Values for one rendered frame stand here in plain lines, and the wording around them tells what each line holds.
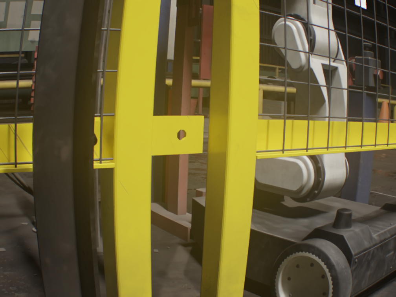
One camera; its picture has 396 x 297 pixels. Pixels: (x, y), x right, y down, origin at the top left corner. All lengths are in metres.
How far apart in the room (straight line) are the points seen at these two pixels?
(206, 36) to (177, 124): 7.30
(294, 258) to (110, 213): 0.48
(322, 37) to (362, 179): 0.93
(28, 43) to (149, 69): 6.10
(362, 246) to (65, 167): 0.72
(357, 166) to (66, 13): 1.73
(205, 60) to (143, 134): 7.35
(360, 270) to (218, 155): 0.47
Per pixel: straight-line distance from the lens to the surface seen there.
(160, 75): 1.83
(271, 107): 8.95
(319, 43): 1.21
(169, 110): 1.90
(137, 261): 0.61
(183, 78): 1.62
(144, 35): 0.57
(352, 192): 2.02
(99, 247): 1.43
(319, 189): 1.18
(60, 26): 0.37
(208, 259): 0.71
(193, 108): 7.56
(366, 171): 2.03
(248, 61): 0.66
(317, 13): 1.24
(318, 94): 1.18
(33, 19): 6.70
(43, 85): 0.36
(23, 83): 3.80
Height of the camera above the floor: 0.48
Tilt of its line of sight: 7 degrees down
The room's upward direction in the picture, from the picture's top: 2 degrees clockwise
